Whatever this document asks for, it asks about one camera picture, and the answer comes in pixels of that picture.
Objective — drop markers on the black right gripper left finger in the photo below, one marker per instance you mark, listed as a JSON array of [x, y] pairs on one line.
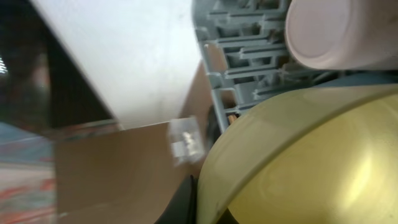
[[182, 208]]

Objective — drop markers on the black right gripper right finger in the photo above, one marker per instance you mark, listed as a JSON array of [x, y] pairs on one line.
[[227, 218]]

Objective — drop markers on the yellow bowl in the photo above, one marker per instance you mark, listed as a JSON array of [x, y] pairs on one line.
[[316, 155]]

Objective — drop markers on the pink cup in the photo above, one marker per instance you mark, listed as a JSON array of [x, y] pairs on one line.
[[343, 34]]

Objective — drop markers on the grey dishwasher rack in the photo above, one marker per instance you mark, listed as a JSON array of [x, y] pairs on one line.
[[245, 55]]

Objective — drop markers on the clear plastic bin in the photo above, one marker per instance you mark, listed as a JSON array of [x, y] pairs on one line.
[[186, 144]]

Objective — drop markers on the black round tray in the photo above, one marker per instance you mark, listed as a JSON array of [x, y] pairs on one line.
[[213, 131]]

